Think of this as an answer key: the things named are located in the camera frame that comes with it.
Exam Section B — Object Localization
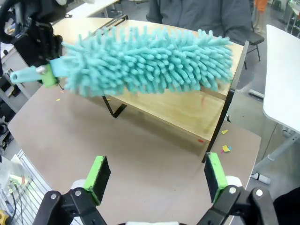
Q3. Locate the white table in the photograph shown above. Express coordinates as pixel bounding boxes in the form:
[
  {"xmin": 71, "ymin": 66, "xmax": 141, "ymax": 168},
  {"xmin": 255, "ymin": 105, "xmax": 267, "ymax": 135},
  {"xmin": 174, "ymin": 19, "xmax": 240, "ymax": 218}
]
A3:
[{"xmin": 251, "ymin": 24, "xmax": 300, "ymax": 186}]

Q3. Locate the yellow tool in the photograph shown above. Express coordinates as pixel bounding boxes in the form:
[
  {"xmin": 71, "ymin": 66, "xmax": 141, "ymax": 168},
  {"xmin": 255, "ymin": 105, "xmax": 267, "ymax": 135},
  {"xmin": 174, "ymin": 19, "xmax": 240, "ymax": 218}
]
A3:
[{"xmin": 0, "ymin": 209, "xmax": 10, "ymax": 225}]

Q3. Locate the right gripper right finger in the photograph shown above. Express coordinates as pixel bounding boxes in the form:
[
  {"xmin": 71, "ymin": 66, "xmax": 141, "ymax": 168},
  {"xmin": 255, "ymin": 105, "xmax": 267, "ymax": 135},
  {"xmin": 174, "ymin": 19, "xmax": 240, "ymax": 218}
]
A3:
[{"xmin": 196, "ymin": 151, "xmax": 280, "ymax": 225}]

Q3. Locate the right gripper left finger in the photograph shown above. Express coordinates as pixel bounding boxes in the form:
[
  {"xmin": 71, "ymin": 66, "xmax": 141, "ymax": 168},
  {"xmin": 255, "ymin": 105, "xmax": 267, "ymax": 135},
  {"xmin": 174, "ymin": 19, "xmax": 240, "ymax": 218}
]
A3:
[{"xmin": 35, "ymin": 155, "xmax": 112, "ymax": 225}]

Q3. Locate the dark equipment stack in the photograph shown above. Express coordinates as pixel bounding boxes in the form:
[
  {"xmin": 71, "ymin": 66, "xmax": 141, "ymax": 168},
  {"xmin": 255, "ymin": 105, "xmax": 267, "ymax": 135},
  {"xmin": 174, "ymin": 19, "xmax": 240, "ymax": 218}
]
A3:
[{"xmin": 0, "ymin": 67, "xmax": 17, "ymax": 152}]

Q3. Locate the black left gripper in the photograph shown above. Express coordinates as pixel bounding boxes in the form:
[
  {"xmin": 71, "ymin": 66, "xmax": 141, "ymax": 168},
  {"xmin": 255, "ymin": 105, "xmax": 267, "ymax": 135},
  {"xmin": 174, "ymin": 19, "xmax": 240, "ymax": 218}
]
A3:
[{"xmin": 13, "ymin": 0, "xmax": 64, "ymax": 89}]

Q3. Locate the person in dark grey jacket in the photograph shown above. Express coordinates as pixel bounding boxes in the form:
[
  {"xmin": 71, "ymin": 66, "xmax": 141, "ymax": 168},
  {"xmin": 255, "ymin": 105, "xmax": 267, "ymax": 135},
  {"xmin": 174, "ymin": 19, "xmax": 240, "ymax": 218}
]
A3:
[{"xmin": 146, "ymin": 0, "xmax": 253, "ymax": 45}]

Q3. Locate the white background desk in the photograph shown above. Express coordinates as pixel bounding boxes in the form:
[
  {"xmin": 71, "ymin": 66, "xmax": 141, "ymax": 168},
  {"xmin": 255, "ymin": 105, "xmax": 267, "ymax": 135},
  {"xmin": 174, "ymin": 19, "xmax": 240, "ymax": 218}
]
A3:
[{"xmin": 66, "ymin": 0, "xmax": 123, "ymax": 19}]

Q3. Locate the person in orange jacket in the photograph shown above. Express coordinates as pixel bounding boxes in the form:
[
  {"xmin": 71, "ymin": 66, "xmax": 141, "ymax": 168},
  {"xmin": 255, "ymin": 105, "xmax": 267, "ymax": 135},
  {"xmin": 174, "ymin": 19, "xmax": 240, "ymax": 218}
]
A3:
[{"xmin": 254, "ymin": 0, "xmax": 267, "ymax": 34}]

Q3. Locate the black office chair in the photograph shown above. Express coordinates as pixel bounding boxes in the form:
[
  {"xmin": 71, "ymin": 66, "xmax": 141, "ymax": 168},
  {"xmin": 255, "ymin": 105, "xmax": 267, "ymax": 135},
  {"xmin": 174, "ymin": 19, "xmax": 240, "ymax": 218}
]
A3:
[{"xmin": 243, "ymin": 23, "xmax": 266, "ymax": 70}]

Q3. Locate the teal microfiber duster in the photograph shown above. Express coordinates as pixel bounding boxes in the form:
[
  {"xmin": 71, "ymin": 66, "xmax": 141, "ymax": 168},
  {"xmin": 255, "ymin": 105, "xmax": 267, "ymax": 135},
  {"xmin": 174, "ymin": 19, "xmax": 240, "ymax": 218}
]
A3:
[{"xmin": 9, "ymin": 25, "xmax": 234, "ymax": 98}]

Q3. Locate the white slotted metal rack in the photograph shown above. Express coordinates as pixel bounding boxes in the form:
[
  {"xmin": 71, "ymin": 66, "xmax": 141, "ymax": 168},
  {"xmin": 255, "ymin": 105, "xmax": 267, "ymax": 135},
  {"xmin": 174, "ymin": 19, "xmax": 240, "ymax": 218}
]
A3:
[{"xmin": 0, "ymin": 149, "xmax": 53, "ymax": 225}]

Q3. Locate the black braided cable bundle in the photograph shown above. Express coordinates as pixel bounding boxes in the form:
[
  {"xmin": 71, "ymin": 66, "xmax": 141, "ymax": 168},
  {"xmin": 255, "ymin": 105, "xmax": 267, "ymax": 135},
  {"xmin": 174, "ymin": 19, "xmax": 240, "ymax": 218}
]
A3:
[{"xmin": 0, "ymin": 0, "xmax": 27, "ymax": 45}]

